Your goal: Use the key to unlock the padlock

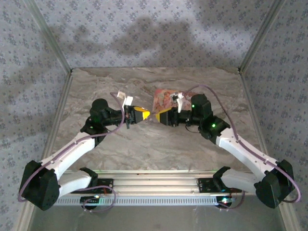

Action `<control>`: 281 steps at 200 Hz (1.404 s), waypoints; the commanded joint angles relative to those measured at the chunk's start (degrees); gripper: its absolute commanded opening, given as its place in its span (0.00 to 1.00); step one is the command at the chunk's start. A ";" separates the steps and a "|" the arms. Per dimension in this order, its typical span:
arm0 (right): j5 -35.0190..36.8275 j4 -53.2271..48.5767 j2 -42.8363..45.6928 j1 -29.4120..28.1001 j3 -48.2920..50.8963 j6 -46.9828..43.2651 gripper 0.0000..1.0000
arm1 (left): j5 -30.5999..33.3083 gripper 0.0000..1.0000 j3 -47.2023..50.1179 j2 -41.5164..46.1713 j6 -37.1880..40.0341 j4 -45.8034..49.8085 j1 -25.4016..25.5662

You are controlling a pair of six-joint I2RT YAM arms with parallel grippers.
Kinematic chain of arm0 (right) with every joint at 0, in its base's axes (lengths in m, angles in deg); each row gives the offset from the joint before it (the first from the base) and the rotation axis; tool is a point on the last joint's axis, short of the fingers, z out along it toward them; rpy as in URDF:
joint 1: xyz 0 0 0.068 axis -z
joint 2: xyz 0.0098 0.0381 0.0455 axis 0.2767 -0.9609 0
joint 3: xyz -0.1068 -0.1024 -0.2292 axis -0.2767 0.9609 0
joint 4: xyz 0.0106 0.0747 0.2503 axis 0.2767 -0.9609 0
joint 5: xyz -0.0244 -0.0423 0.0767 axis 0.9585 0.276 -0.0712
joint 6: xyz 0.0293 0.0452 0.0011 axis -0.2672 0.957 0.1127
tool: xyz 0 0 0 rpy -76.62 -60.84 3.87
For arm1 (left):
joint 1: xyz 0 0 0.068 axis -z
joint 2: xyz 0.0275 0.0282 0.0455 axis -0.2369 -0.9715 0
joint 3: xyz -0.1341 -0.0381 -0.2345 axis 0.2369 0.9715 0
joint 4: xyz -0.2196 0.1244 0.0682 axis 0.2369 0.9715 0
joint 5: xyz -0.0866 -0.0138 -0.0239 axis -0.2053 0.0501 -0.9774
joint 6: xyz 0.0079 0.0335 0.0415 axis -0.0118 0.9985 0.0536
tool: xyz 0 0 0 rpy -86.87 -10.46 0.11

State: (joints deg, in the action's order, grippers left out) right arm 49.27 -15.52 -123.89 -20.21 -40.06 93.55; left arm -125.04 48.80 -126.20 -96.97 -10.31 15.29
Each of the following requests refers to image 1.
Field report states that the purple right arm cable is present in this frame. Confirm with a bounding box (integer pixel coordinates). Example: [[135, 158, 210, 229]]
[[186, 84, 301, 204]]

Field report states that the small controller board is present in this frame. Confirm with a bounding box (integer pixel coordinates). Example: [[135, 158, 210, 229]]
[[80, 196, 102, 204], [215, 196, 235, 208]]

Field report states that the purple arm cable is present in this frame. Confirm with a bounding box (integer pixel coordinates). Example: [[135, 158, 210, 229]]
[[18, 92, 126, 202], [186, 84, 301, 204]]

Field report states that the aluminium frame bar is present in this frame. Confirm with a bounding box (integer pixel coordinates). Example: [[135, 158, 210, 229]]
[[237, 0, 288, 73], [16, 71, 74, 231], [238, 71, 301, 231], [24, 0, 73, 73]]

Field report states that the pink illustrated book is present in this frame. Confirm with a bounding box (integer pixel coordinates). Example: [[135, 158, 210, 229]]
[[153, 88, 193, 115]]

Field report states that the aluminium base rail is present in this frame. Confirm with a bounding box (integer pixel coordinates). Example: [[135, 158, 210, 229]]
[[59, 169, 260, 195]]

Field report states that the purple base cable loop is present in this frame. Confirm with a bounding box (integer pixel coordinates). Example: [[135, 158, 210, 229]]
[[81, 185, 116, 214], [218, 186, 246, 211]]

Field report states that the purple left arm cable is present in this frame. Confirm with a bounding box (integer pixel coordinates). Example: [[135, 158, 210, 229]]
[[18, 92, 126, 202]]

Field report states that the slotted grey cable duct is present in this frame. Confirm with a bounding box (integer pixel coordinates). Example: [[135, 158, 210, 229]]
[[54, 194, 241, 206]]

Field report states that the grey metal panel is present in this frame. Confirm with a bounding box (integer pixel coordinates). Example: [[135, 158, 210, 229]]
[[28, 204, 287, 231]]

